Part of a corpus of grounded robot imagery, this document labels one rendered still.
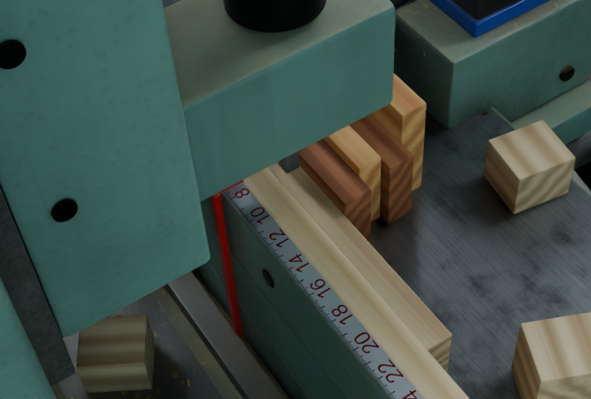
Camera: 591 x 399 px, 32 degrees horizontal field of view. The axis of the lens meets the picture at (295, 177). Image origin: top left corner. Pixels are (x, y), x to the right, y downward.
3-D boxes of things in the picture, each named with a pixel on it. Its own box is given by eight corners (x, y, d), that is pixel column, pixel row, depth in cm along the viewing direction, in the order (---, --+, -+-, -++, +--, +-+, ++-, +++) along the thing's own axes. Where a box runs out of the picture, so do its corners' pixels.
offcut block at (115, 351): (155, 341, 70) (147, 314, 67) (152, 389, 68) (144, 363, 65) (91, 345, 70) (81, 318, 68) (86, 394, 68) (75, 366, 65)
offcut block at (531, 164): (568, 193, 64) (576, 157, 61) (513, 215, 63) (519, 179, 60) (536, 155, 66) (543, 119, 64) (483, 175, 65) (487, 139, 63)
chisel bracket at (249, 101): (395, 123, 57) (399, 3, 51) (175, 238, 52) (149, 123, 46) (320, 51, 61) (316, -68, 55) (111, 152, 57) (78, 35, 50)
